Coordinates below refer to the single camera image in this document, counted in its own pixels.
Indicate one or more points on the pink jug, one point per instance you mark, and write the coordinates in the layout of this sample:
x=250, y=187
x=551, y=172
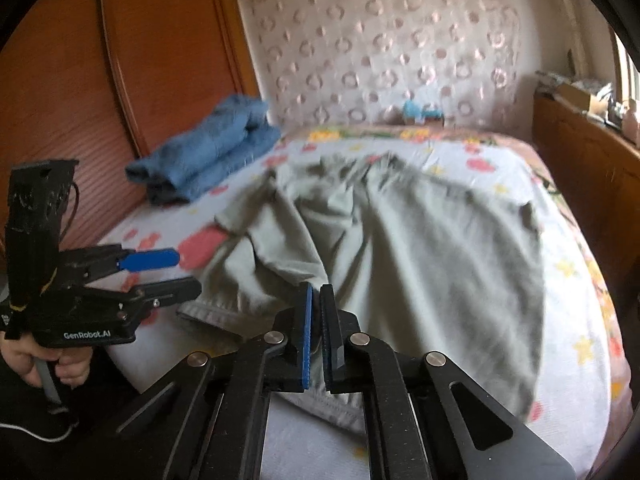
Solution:
x=630, y=122

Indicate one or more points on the cardboard box on cabinet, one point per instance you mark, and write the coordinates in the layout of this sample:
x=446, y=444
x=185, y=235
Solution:
x=584, y=100

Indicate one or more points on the grey-green pants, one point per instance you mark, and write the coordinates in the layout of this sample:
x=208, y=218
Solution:
x=425, y=263

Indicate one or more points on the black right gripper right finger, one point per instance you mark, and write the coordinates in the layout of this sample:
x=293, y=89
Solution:
x=425, y=417

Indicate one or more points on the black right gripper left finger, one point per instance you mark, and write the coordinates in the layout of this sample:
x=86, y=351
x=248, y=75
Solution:
x=206, y=418

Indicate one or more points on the wooden headboard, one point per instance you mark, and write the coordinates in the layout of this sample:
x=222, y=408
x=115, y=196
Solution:
x=108, y=81

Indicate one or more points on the cardboard box with blue bag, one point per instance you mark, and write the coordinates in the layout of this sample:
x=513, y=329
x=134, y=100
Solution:
x=414, y=113

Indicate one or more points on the circle patterned wall curtain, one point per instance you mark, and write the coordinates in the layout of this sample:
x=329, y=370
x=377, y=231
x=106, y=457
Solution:
x=330, y=62

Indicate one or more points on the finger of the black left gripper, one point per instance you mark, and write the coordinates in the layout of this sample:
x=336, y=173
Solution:
x=145, y=259
x=160, y=292

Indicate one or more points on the folded blue jeans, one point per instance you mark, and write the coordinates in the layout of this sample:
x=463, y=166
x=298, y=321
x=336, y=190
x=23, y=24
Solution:
x=185, y=167

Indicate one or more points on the long wooden cabinet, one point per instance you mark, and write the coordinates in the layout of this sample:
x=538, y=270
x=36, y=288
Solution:
x=597, y=172

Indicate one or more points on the floral strawberry bed sheet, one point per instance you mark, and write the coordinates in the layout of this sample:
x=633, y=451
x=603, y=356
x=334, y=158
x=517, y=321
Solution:
x=582, y=400

